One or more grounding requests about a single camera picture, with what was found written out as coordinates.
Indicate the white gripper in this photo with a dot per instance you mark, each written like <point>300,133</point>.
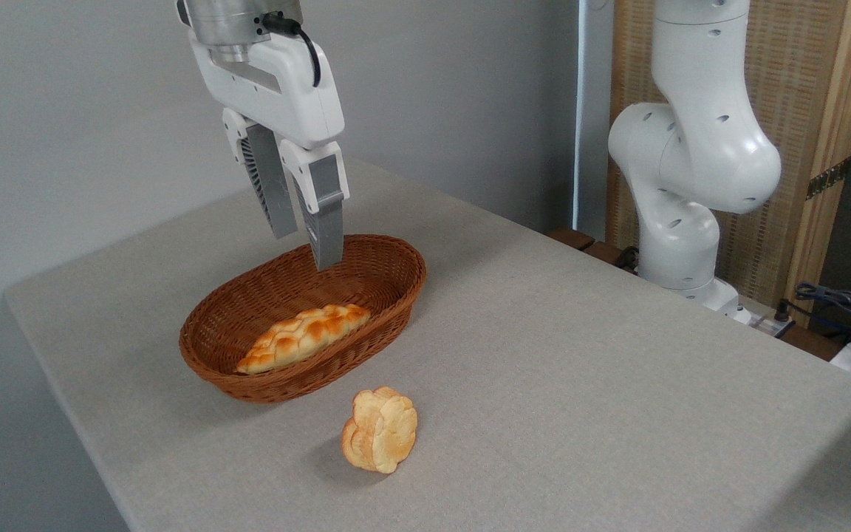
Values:
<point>278,96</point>

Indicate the long braided bread loaf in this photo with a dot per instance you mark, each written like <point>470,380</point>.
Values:
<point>300,336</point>

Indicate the flower-shaped bread roll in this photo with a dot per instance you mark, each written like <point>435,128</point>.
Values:
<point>383,432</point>

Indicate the brown oval wicker basket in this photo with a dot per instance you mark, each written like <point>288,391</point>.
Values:
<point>248,310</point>

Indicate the black power plug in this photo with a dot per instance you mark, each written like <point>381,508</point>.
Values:
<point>783,314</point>

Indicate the wooden woven screen panel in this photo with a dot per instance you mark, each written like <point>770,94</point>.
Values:
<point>791,74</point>

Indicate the brass screen hinge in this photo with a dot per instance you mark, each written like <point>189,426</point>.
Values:
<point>828,179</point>

